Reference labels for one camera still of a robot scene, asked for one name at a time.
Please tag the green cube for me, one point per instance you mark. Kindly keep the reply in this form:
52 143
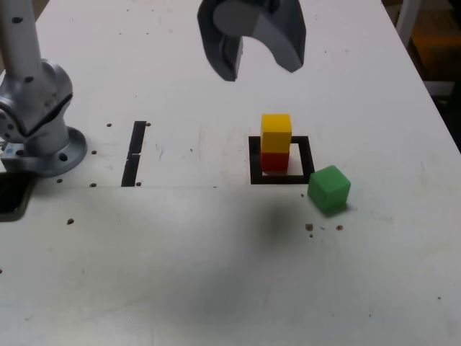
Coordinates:
327 191

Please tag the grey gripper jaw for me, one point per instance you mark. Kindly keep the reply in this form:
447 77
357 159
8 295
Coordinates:
284 39
216 54

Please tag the black tape square outline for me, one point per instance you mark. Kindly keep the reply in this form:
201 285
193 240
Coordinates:
254 173

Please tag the white metal frame post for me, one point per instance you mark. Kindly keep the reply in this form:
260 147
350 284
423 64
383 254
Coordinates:
407 18

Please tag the yellow cube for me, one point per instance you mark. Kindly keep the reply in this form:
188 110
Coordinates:
275 133

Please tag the red cube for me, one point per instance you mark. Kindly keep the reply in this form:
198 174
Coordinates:
273 162

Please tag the black tape strip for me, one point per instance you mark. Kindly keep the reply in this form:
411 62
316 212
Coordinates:
133 155

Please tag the small white box blue sticker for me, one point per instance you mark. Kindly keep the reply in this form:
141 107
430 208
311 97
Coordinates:
12 150

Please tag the white metal crossbar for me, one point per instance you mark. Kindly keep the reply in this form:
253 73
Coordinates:
439 88

